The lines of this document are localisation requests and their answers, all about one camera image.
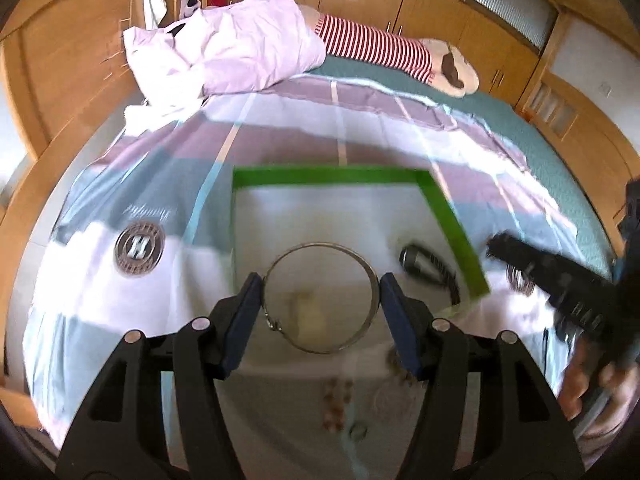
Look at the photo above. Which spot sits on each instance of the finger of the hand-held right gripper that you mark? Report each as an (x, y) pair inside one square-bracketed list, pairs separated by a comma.
[(545, 267)]

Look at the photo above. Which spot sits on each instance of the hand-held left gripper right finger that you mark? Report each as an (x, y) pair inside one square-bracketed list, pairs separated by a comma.
[(397, 320)]

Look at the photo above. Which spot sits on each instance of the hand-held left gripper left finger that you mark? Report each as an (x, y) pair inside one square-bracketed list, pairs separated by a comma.
[(245, 320)]

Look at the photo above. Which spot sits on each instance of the silver bangle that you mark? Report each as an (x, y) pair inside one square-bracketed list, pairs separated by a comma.
[(271, 321)]

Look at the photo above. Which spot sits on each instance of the cream white ornament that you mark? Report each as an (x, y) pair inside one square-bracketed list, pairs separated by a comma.
[(307, 312)]

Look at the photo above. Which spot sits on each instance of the black wristwatch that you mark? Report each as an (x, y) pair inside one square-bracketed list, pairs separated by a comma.
[(417, 260)]

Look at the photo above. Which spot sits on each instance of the green cardboard box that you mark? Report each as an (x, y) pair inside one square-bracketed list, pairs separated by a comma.
[(325, 175)]

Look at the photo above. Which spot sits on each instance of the person's right hand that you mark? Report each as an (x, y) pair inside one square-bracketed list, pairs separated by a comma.
[(575, 377)]

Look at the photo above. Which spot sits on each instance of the wooden bed footboard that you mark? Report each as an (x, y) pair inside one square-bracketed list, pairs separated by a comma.
[(590, 150)]

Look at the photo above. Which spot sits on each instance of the green bed mat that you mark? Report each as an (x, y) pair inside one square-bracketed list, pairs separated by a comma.
[(500, 110)]

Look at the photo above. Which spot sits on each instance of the plaid bed sheet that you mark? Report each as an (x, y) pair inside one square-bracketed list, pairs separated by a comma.
[(150, 170)]

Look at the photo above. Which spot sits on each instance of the pink quilt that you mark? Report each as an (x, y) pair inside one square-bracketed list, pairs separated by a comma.
[(240, 45)]

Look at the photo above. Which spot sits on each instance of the striped plush toy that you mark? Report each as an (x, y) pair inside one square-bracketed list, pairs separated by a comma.
[(370, 45)]

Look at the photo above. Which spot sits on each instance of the wooden bed headboard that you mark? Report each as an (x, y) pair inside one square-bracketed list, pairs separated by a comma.
[(65, 70)]

